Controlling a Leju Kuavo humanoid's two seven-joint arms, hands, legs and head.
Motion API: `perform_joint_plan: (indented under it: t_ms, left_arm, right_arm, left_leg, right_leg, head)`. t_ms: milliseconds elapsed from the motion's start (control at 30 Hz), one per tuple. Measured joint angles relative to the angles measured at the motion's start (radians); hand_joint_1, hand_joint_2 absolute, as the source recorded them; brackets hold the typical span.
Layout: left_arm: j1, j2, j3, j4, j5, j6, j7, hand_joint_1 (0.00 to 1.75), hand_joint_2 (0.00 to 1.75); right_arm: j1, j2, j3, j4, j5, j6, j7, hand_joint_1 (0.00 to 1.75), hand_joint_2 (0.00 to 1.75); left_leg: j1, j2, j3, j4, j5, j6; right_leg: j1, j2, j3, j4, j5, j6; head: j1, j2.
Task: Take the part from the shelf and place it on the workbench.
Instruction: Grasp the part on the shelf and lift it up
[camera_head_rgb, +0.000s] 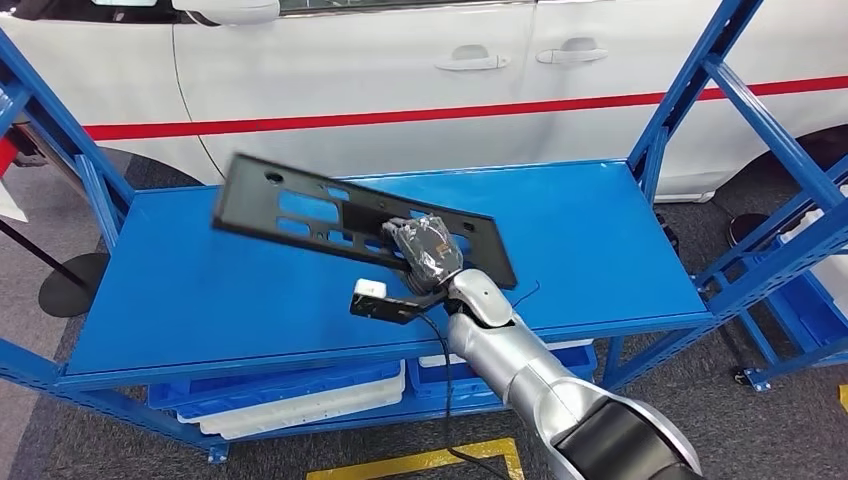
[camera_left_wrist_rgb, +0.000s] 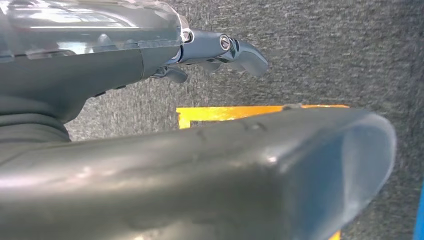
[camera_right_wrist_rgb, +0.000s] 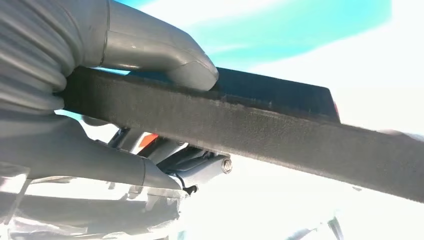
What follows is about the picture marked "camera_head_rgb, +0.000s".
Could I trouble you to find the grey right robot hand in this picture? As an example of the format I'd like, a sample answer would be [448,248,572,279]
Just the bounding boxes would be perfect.
[380,213,465,296]

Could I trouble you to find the black plastic plate frame part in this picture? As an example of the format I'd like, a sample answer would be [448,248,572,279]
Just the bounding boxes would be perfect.
[211,152,519,291]

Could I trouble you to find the blue metal shelf rack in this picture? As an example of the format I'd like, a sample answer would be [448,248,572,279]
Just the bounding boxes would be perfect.
[695,155,848,392]
[0,0,848,465]

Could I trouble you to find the red barrier belt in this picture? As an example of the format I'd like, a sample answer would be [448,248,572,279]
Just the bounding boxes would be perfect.
[82,74,848,142]
[0,135,21,177]

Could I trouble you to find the white car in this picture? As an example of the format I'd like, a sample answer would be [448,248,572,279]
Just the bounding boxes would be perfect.
[0,0,848,220]

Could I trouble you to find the black round base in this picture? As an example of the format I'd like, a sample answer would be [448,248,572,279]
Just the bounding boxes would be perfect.
[727,213,790,252]

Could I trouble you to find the black stanchion with round base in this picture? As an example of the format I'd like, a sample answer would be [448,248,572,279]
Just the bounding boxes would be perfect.
[0,218,111,319]

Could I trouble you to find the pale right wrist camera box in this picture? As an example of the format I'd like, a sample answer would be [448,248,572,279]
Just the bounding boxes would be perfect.
[349,278,425,326]

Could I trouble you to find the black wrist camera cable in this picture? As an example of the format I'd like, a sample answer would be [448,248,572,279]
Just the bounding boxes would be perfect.
[417,311,511,480]

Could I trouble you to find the black ribbed hose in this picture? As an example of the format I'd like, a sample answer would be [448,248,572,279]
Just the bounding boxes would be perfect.
[655,211,682,256]

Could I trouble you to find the silver belt stanchion post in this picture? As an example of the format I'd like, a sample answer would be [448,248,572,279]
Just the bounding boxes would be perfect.
[6,119,51,168]

